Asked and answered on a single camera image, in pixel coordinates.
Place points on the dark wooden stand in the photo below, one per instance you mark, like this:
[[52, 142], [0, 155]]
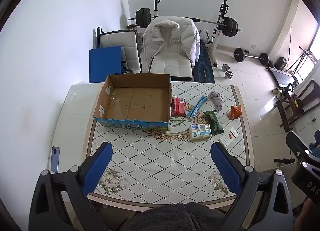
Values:
[[287, 111]]

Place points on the grey fleece clothing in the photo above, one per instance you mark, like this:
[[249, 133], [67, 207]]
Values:
[[172, 217]]

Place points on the grey sock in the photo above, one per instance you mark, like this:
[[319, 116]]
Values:
[[217, 99]]

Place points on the white red cigarette box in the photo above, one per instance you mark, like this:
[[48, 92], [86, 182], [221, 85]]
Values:
[[228, 138]]

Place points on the pair of white shoes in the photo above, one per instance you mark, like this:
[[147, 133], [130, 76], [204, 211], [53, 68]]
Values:
[[277, 92]]

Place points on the blue board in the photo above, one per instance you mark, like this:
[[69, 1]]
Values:
[[105, 64]]

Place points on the person's right hand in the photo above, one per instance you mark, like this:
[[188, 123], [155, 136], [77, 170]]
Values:
[[308, 218]]

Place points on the black bin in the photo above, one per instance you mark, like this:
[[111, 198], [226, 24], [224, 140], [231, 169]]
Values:
[[281, 63]]

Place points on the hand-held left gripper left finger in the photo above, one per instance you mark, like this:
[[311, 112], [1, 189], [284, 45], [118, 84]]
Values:
[[100, 166]]

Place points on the red soft packet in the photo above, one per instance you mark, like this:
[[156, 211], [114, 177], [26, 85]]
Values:
[[178, 107]]

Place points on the long blue white packet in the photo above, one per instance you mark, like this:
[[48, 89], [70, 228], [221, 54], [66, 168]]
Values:
[[196, 108]]

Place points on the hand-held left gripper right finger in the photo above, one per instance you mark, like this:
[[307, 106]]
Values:
[[225, 168]]

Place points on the white puffer jacket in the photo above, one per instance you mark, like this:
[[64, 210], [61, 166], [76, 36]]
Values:
[[187, 36]]

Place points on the orange snack packet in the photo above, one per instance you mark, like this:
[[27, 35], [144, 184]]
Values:
[[235, 113]]

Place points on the green soft packet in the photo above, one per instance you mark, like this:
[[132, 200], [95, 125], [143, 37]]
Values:
[[213, 122]]

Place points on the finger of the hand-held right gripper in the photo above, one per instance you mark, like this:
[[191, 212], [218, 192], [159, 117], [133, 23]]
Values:
[[297, 146]]

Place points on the cream blue small box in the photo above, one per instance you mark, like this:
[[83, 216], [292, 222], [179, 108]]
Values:
[[200, 132]]

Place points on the cardboard box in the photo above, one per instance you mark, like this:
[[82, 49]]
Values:
[[135, 103]]

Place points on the blue smartphone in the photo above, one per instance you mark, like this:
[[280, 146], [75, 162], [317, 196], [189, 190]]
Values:
[[55, 159]]

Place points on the chrome dumbbell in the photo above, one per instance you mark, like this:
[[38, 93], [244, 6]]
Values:
[[228, 73]]

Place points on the white barbell rack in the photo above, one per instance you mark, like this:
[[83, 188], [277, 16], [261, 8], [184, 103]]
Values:
[[218, 29]]

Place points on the short barbell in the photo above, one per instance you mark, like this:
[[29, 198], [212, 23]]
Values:
[[238, 54]]

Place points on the long barbell with plates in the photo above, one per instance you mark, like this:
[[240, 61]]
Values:
[[143, 18]]

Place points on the blue black weight bench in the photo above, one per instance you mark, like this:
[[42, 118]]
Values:
[[203, 68]]

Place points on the black treadmill deck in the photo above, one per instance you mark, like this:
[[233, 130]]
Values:
[[282, 77]]

